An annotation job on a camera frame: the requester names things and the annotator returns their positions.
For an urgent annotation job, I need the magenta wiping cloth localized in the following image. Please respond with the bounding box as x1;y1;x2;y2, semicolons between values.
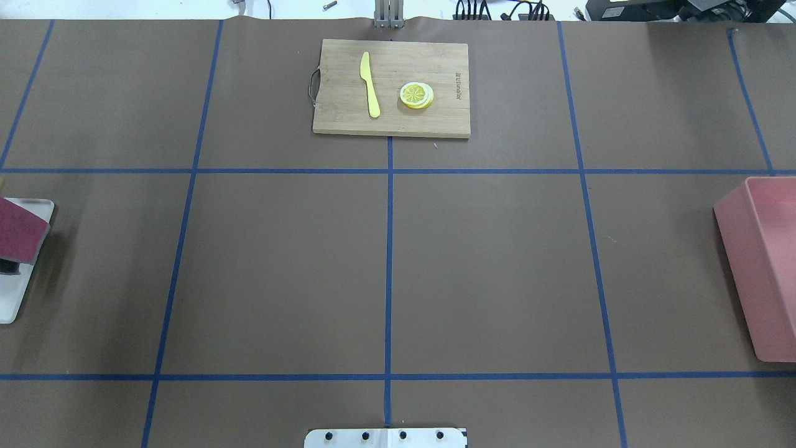
1;198;50;264

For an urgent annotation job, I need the white rectangular tray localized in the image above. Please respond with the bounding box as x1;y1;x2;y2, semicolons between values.
1;197;56;324

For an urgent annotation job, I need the bamboo cutting board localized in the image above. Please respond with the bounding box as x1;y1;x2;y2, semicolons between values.
312;38;471;139

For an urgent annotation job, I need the yellow plastic knife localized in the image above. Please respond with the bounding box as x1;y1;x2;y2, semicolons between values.
359;51;381;119

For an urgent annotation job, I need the yellow lemon slice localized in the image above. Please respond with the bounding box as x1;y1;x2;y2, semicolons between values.
400;82;435;110

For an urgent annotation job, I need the pink plastic bin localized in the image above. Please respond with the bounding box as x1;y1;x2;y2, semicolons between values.
713;177;795;363

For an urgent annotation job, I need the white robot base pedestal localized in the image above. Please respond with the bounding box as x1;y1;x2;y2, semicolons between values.
303;427;468;447

